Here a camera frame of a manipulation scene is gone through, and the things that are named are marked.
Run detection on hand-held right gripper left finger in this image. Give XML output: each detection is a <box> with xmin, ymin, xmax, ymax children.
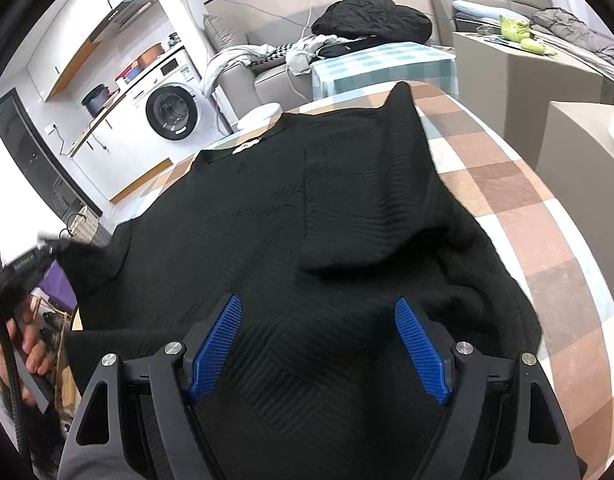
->
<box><xmin>62</xmin><ymin>292</ymin><xmax>245</xmax><ymax>480</ymax></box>

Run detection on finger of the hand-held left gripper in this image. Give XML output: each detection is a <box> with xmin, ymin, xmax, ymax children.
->
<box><xmin>36</xmin><ymin>232</ymin><xmax>76</xmax><ymax>261</ymax></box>

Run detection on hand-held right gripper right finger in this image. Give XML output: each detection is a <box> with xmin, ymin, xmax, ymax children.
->
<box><xmin>393</xmin><ymin>296</ymin><xmax>583</xmax><ymax>480</ymax></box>

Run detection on black knit sweater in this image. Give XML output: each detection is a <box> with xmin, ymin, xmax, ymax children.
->
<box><xmin>57</xmin><ymin>81</ymin><xmax>543</xmax><ymax>480</ymax></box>

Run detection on person's left hand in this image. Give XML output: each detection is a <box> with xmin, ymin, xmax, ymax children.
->
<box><xmin>0</xmin><ymin>317</ymin><xmax>56</xmax><ymax>401</ymax></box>

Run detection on purple bag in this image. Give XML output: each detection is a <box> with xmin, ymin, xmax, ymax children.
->
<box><xmin>37</xmin><ymin>260</ymin><xmax>78</xmax><ymax>312</ymax></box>

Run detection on woven basket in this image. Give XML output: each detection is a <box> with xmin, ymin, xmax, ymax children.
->
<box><xmin>62</xmin><ymin>206</ymin><xmax>112</xmax><ymax>250</ymax></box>

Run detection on shoe rack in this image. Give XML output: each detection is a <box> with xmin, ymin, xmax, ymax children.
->
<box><xmin>17</xmin><ymin>292</ymin><xmax>82</xmax><ymax>411</ymax></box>

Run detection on black refrigerator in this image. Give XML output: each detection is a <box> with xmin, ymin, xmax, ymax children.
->
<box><xmin>0</xmin><ymin>87</ymin><xmax>102</xmax><ymax>221</ymax></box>

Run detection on white kitchen counter cabinet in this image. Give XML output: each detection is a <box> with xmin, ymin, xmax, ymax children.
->
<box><xmin>62</xmin><ymin>87</ymin><xmax>178</xmax><ymax>206</ymax></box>

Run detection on black cooking pot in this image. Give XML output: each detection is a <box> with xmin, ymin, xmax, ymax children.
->
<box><xmin>81</xmin><ymin>84</ymin><xmax>112</xmax><ymax>117</ymax></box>

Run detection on brown blue plaid blanket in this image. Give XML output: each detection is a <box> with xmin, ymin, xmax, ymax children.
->
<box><xmin>69</xmin><ymin>80</ymin><xmax>614</xmax><ymax>480</ymax></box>

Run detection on white washing machine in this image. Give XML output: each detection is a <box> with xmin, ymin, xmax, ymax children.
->
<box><xmin>121</xmin><ymin>45</ymin><xmax>223</xmax><ymax>142</ymax></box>

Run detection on orange pan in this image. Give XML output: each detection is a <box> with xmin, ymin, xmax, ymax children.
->
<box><xmin>137</xmin><ymin>42</ymin><xmax>167</xmax><ymax>68</ymax></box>

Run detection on white round stool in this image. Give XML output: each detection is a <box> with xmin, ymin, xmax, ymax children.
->
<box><xmin>237</xmin><ymin>102</ymin><xmax>283</xmax><ymax>133</ymax></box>

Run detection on black range hood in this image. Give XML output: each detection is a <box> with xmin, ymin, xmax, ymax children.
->
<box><xmin>89</xmin><ymin>0</ymin><xmax>160</xmax><ymax>43</ymax></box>

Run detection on low beige cabinet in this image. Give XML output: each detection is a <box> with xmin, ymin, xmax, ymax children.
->
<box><xmin>534</xmin><ymin>100</ymin><xmax>614</xmax><ymax>241</ymax></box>

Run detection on white blanket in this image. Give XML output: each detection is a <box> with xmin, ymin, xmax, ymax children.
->
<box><xmin>202</xmin><ymin>45</ymin><xmax>268</xmax><ymax>98</ymax></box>

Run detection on grey sofa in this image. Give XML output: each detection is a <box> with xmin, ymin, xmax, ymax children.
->
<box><xmin>203</xmin><ymin>12</ymin><xmax>318</xmax><ymax>133</ymax></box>

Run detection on tall beige cabinet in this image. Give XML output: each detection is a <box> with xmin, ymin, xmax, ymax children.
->
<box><xmin>452</xmin><ymin>31</ymin><xmax>614</xmax><ymax>143</ymax></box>

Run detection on black white checked cloth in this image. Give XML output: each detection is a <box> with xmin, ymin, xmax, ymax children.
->
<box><xmin>249</xmin><ymin>42</ymin><xmax>294</xmax><ymax>68</ymax></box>

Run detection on teal checked tablecloth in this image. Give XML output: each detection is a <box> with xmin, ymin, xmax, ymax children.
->
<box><xmin>309</xmin><ymin>40</ymin><xmax>459</xmax><ymax>103</ymax></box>

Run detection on light grey garment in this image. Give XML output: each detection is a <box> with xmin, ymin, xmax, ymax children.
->
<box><xmin>284</xmin><ymin>34</ymin><xmax>338</xmax><ymax>77</ymax></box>

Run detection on green plush toy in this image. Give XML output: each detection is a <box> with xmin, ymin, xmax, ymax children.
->
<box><xmin>497</xmin><ymin>14</ymin><xmax>547</xmax><ymax>55</ymax></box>

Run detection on black puffer jacket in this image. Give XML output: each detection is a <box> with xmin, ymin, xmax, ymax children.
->
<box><xmin>312</xmin><ymin>0</ymin><xmax>433</xmax><ymax>46</ymax></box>

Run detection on blue pillow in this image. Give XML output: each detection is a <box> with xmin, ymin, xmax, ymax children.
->
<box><xmin>452</xmin><ymin>0</ymin><xmax>518</xmax><ymax>23</ymax></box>

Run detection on grey padded jacket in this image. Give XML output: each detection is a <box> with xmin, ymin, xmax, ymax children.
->
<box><xmin>530</xmin><ymin>7</ymin><xmax>614</xmax><ymax>68</ymax></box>

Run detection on white wall cabinets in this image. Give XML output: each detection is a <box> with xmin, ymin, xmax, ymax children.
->
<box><xmin>24</xmin><ymin>0</ymin><xmax>160</xmax><ymax>103</ymax></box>

